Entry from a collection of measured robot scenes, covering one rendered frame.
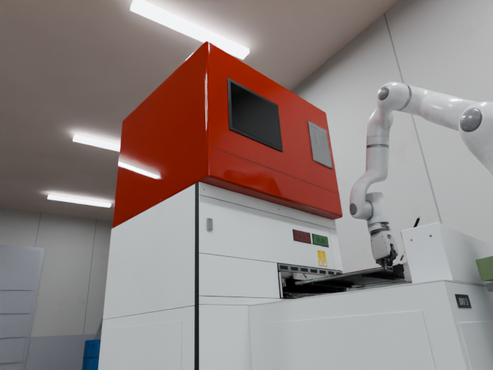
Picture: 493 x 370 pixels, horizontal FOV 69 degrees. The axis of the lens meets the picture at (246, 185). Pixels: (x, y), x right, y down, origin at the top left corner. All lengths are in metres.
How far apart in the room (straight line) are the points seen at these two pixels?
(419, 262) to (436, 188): 2.11
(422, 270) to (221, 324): 0.60
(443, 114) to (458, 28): 2.20
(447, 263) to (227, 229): 0.67
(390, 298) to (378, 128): 0.79
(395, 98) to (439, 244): 0.63
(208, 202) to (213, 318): 0.37
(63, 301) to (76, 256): 1.00
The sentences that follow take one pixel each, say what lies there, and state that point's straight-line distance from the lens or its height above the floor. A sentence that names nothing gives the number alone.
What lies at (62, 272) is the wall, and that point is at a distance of 9.16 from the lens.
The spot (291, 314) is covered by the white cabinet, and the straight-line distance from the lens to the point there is 1.13.
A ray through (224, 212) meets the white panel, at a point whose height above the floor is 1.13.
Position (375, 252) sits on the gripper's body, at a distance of 1.51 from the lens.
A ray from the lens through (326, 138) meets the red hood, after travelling 1.90.
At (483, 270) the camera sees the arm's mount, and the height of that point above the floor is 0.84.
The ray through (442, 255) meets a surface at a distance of 0.98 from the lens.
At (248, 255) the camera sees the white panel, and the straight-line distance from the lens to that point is 1.29.
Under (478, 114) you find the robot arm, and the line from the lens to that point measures 1.15.
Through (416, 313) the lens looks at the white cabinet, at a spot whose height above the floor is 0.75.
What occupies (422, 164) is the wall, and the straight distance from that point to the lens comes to 3.18.
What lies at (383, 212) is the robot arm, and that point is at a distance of 1.51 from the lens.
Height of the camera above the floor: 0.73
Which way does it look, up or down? 23 degrees up
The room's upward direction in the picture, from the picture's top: 3 degrees counter-clockwise
